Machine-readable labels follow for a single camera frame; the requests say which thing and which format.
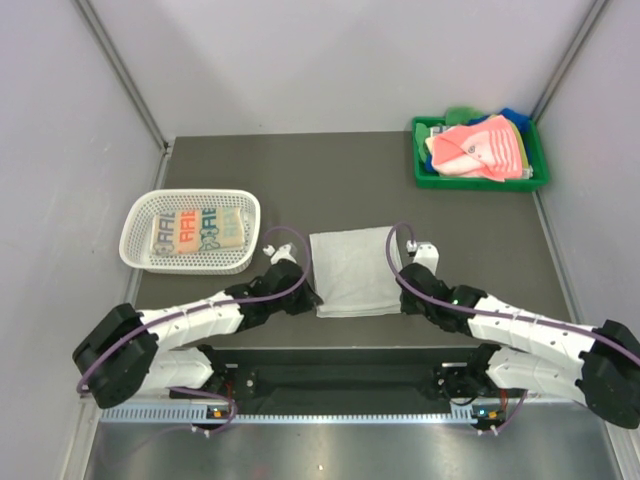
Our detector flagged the grey white towel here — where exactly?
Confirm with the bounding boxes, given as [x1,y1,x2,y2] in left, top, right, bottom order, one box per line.
[310,226,402,318]

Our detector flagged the colourful rabbit print towel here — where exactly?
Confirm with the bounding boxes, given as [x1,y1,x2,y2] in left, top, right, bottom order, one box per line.
[150,207,244,256]

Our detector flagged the pink striped towel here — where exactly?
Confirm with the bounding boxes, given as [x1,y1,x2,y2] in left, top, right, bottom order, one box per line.
[429,115,524,182]

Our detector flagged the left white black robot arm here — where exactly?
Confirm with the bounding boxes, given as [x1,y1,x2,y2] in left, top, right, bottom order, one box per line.
[72,259,322,409]

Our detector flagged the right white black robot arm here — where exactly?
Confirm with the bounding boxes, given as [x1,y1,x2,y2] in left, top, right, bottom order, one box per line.
[396,263,639,430]

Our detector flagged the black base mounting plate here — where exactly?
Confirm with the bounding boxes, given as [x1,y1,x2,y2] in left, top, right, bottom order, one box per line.
[170,347,500,403]

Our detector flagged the white perforated plastic basket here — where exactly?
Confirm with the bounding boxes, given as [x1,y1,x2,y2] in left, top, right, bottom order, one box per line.
[119,189,261,275]

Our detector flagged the green plastic bin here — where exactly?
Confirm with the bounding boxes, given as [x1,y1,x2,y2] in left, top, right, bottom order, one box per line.
[411,116,550,193]

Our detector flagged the green cloth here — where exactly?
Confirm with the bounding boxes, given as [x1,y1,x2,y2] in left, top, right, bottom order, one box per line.
[444,106,485,126]

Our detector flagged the blue cloth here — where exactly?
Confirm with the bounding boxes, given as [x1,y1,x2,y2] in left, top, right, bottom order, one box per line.
[499,108,530,130]

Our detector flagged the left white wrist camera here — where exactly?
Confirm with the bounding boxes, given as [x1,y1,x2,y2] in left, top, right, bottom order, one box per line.
[262,243,297,265]

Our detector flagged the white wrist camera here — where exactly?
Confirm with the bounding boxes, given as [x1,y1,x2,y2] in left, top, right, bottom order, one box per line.
[262,243,297,265]
[406,240,440,274]

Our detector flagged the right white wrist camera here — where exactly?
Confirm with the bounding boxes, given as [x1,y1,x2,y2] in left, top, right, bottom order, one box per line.
[406,240,440,274]

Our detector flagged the grey slotted cable duct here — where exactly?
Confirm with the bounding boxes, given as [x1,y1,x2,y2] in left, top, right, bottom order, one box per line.
[99,403,506,425]

